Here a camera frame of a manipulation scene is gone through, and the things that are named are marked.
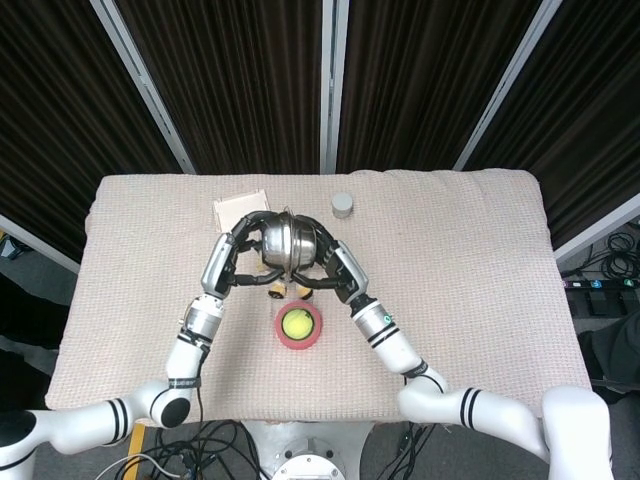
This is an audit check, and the yellow tennis ball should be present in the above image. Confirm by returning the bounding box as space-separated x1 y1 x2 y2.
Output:
281 308 315 342

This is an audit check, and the red tape roll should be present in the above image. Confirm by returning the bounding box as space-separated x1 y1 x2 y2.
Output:
274 302 323 351

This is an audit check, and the yellow floor tape strip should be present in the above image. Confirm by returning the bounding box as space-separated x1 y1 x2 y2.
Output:
127 424 147 459

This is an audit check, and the black power strip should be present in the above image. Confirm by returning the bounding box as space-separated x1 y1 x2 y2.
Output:
562 277 640 292

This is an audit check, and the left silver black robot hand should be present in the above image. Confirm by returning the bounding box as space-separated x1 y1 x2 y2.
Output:
200 212 281 300

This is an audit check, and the white napkin holder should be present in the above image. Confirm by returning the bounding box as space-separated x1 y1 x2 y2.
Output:
212 189 271 234

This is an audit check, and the grey aluminium partition post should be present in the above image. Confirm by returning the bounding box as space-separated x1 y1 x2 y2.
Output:
452 0 557 171
89 0 197 175
0 214 81 274
553 192 640 266
319 0 348 175

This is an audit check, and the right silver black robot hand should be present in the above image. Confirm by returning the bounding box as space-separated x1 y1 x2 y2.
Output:
292 214 369 305

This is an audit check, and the white robot torso base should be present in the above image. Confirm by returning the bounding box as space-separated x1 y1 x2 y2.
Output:
242 419 374 480

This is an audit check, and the small grey lidded jar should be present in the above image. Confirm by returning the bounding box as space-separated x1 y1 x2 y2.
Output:
330 192 354 220

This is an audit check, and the black floor cable bundle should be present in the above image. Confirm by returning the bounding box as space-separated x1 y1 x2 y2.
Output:
144 419 266 480
594 232 640 281

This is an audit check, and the stainless steel bowl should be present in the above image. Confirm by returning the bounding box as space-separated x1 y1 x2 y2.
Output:
287 213 319 281
258 212 293 282

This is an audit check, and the beige waffle tablecloth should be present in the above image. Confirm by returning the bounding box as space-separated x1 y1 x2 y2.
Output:
44 168 594 426

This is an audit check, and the white floor cable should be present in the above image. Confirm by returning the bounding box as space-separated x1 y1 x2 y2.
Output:
99 452 194 477

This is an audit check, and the dark ribbed partition panel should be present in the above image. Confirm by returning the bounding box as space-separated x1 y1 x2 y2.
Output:
464 0 640 249
0 0 184 261
114 0 324 175
335 0 544 174

